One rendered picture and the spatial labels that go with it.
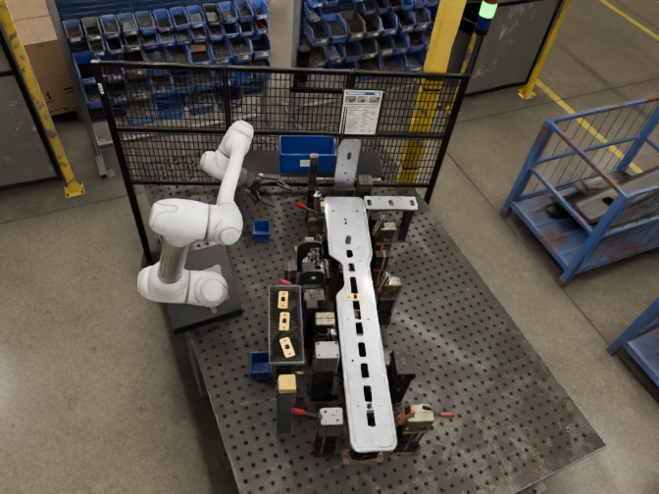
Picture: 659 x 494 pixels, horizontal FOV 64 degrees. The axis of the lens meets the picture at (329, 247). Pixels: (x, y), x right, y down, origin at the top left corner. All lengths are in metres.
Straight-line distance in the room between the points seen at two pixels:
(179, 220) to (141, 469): 1.72
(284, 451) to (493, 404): 1.01
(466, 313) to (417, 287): 0.29
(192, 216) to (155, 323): 1.82
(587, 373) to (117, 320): 3.08
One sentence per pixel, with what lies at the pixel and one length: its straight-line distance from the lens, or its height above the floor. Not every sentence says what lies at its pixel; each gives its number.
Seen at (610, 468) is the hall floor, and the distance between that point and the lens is 3.72.
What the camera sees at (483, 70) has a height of 0.41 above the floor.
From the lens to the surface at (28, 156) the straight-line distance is 4.36.
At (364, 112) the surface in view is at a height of 1.31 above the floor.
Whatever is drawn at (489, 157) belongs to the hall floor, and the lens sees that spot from 5.10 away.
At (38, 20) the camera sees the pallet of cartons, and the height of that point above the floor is 0.74.
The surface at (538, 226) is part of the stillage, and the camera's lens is 4.38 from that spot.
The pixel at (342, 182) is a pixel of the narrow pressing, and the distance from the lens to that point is 2.94.
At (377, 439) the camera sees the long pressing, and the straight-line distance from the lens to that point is 2.20.
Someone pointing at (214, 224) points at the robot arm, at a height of 1.62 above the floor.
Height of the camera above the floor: 3.04
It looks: 50 degrees down
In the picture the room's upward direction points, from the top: 8 degrees clockwise
